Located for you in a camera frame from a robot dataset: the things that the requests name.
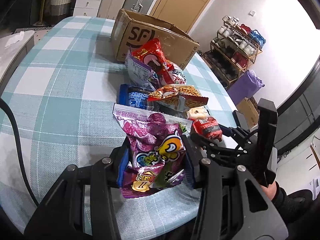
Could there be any purple candy snack bag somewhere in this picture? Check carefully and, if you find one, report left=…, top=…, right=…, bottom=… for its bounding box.
left=113, top=104, right=192, bottom=199

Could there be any orange noodle snack bag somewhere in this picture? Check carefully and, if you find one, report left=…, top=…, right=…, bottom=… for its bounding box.
left=148, top=84, right=208, bottom=112

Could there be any brown SF cardboard box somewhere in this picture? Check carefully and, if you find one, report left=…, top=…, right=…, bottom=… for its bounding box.
left=111, top=9, right=199, bottom=69

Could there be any small cardboard box on floor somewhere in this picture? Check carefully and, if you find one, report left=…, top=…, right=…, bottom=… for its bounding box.
left=236, top=98, right=259, bottom=129

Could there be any woven laundry basket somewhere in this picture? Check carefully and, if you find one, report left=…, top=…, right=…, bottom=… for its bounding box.
left=50, top=0, right=72, bottom=16

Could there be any black cable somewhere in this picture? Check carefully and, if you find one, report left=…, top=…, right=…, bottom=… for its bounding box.
left=0, top=97, right=40, bottom=207

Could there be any blue cookie snack pack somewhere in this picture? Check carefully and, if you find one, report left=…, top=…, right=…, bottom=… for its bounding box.
left=117, top=84, right=157, bottom=111

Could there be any person's hand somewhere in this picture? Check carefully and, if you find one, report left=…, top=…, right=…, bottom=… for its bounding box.
left=260, top=181, right=277, bottom=200

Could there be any shoe rack with shoes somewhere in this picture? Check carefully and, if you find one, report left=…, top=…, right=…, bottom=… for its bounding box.
left=203, top=15, right=266, bottom=89

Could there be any wooden yellow door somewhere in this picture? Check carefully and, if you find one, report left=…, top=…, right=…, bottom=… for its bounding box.
left=150, top=0, right=211, bottom=33

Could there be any grey white side cabinet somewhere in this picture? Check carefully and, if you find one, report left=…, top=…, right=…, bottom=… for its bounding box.
left=1, top=30, right=35, bottom=94

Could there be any white red noodle snack bag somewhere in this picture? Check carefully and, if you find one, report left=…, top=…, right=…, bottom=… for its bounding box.
left=157, top=63, right=186, bottom=86

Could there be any small red snack pack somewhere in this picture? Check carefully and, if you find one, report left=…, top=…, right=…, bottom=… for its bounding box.
left=193, top=116, right=222, bottom=142

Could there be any red cookie snack bag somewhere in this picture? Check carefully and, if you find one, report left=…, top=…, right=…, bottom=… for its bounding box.
left=132, top=38, right=172, bottom=74

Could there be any teal white plaid tablecloth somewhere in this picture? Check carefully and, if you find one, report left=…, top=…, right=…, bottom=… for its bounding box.
left=1, top=16, right=236, bottom=239

